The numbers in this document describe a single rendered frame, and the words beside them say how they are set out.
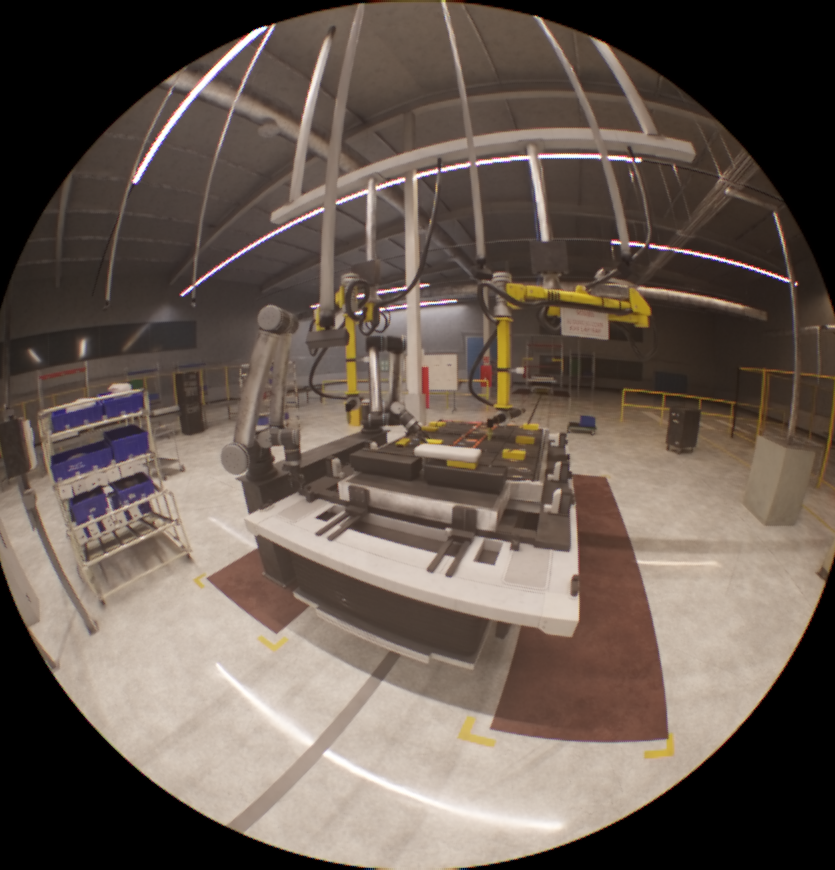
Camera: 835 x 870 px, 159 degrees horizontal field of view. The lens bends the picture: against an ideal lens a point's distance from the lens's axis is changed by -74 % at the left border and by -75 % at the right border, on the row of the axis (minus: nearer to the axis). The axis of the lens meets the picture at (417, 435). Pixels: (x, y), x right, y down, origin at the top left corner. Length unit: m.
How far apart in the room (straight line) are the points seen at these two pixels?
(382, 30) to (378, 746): 11.06
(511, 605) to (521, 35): 10.14
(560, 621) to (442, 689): 0.93
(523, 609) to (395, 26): 10.15
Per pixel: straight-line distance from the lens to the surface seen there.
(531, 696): 1.88
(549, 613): 1.12
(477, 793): 1.66
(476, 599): 1.13
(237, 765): 1.86
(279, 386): 2.01
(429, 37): 9.82
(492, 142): 2.50
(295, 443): 1.87
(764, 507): 4.91
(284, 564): 2.51
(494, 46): 9.96
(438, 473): 1.59
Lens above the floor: 1.63
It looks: 13 degrees down
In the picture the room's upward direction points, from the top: 1 degrees counter-clockwise
